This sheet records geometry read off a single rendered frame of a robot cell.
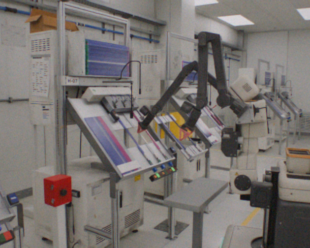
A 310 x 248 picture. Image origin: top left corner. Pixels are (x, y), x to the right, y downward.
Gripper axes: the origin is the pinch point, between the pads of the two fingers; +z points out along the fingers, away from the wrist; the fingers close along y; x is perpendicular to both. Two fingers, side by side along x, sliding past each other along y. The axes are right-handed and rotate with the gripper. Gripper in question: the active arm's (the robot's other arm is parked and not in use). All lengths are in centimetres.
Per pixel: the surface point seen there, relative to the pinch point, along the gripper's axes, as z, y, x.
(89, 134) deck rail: 0.9, 48.7, -6.7
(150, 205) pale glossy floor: 97, -74, 34
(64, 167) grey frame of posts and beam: 36, 52, -7
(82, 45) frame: -34, 37, -61
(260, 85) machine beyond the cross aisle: -11, -448, -43
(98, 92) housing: -9.4, 22.1, -37.5
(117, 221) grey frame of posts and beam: 25, 51, 49
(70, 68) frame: -14, 38, -60
